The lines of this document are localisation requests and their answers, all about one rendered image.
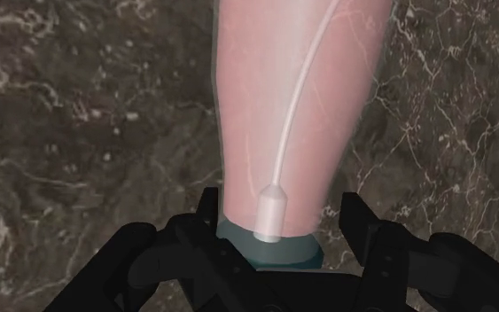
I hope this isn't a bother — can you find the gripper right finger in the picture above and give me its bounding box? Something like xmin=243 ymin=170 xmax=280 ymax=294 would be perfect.
xmin=339 ymin=191 xmax=499 ymax=312

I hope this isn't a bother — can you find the pink spray bottle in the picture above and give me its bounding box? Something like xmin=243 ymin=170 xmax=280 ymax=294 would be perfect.
xmin=211 ymin=0 xmax=394 ymax=270

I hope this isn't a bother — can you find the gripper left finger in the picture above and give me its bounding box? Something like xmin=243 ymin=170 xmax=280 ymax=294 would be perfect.
xmin=43 ymin=186 xmax=250 ymax=312

